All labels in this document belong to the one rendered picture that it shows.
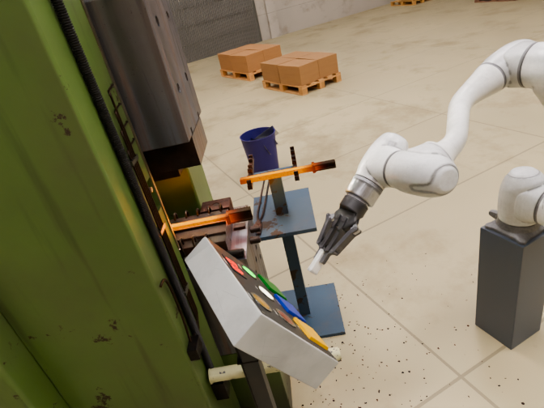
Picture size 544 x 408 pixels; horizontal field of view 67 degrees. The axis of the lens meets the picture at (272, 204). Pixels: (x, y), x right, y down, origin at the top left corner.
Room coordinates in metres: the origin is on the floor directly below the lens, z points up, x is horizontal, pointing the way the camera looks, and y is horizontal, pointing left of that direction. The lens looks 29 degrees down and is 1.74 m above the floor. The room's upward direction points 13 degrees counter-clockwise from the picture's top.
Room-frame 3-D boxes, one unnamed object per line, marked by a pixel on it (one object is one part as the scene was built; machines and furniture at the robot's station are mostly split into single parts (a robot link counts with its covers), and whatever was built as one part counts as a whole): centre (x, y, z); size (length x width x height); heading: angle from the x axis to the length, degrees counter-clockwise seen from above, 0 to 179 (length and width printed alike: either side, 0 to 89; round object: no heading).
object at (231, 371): (0.94, 0.12, 0.62); 0.44 x 0.05 x 0.05; 85
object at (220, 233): (1.31, 0.39, 0.96); 0.42 x 0.20 x 0.09; 85
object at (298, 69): (6.93, -0.94, 0.22); 1.25 x 0.90 x 0.43; 21
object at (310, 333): (0.67, -0.01, 1.01); 0.07 x 0.05 x 0.07; 20
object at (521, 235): (1.37, -0.98, 0.63); 0.22 x 0.18 x 0.06; 20
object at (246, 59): (8.82, -0.24, 0.24); 1.35 x 0.98 x 0.47; 21
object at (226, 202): (1.47, 0.22, 0.95); 0.12 x 0.09 x 0.07; 85
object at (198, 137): (1.31, 0.39, 1.32); 0.42 x 0.20 x 0.10; 85
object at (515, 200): (1.34, -0.99, 0.77); 0.18 x 0.16 x 0.22; 24
